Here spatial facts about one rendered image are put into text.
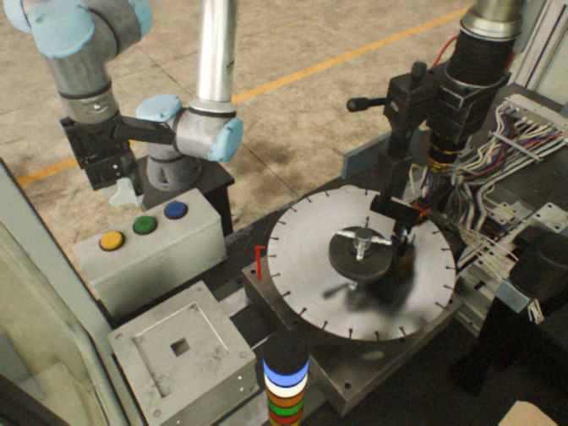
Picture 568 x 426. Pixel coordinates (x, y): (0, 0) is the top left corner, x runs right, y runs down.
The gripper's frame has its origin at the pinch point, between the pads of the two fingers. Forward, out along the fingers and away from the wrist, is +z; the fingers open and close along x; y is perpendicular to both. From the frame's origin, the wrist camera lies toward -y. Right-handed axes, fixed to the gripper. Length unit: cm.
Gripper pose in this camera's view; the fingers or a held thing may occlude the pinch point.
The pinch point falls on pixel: (139, 199)
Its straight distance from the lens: 82.7
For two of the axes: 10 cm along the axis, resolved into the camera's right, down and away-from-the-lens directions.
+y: -8.1, 4.2, -4.2
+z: -0.1, 6.9, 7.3
